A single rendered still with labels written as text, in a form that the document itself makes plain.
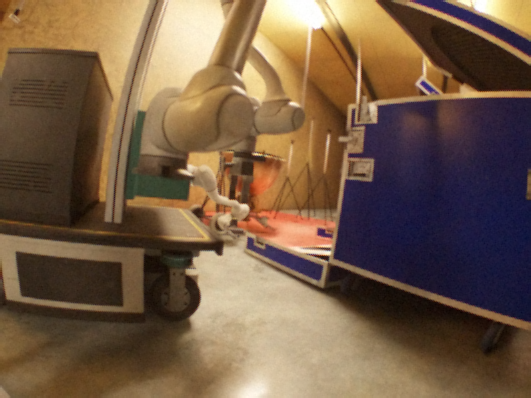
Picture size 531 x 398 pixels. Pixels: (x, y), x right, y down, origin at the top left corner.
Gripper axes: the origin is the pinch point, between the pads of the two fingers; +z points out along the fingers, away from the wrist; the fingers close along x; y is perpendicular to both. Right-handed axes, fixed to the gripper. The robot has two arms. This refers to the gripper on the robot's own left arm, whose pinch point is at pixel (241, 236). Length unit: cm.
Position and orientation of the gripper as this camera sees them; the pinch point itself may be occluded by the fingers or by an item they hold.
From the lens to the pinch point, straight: 200.5
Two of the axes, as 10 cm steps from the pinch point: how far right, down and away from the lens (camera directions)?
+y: -2.1, 9.6, 1.7
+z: 5.4, 2.6, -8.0
